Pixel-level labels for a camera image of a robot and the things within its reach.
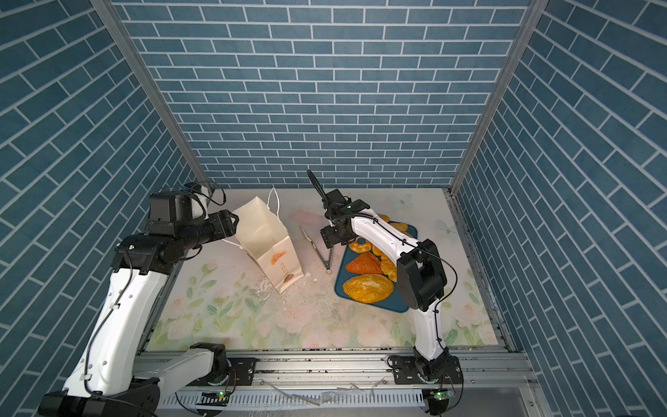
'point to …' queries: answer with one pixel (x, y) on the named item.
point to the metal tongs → (326, 264)
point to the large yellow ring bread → (387, 267)
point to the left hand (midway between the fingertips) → (230, 218)
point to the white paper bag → (262, 235)
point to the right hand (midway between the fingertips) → (333, 235)
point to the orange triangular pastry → (366, 263)
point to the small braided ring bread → (360, 248)
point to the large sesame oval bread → (368, 287)
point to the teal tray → (393, 303)
